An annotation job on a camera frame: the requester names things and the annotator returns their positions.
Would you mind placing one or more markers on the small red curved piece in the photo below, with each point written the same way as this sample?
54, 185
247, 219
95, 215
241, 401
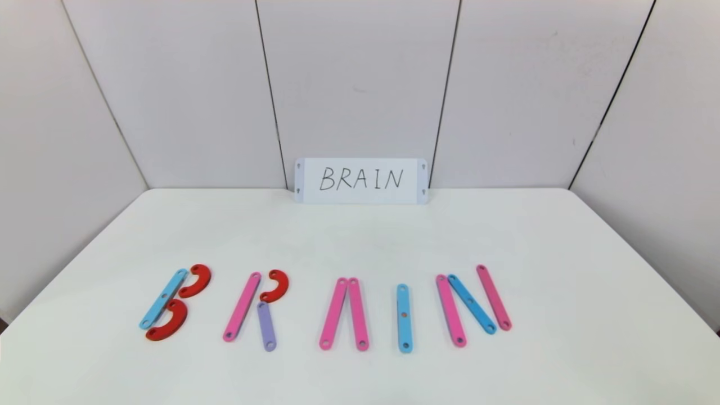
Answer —
279, 283

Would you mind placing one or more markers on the pink bar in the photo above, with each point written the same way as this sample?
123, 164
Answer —
333, 313
358, 315
242, 307
494, 298
451, 311

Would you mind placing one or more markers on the blue bar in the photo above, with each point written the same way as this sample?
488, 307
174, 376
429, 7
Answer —
163, 298
471, 304
404, 329

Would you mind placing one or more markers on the short purple bar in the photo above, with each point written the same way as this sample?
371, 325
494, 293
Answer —
266, 326

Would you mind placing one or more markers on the white BRAIN sign card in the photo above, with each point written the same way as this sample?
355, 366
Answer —
306, 180

